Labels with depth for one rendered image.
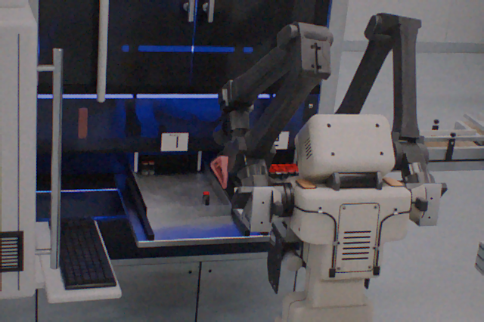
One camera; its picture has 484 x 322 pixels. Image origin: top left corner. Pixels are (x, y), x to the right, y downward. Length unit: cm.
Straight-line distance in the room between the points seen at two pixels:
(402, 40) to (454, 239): 258
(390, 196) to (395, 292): 215
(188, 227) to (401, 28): 84
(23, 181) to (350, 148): 81
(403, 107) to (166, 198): 85
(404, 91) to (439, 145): 104
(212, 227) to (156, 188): 30
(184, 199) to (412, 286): 179
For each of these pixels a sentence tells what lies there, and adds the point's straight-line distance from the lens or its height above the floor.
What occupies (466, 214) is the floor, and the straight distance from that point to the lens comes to 532.
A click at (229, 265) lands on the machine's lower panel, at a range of 324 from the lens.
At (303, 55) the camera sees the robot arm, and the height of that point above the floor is 156.
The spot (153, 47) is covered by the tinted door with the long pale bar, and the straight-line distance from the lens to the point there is 289.
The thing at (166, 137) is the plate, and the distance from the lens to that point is 298.
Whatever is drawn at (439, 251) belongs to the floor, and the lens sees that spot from 484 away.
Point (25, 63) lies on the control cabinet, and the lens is 227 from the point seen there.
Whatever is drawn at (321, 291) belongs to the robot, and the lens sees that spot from 234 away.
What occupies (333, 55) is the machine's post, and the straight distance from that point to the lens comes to 305.
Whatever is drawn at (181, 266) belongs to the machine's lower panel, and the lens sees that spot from 320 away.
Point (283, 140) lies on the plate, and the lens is 309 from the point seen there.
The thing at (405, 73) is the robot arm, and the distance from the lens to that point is 251.
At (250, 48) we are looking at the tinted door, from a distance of 296.
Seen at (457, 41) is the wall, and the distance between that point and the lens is 869.
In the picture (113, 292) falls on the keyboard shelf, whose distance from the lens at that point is 257.
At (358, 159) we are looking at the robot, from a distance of 222.
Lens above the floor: 211
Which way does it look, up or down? 22 degrees down
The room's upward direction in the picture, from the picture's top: 6 degrees clockwise
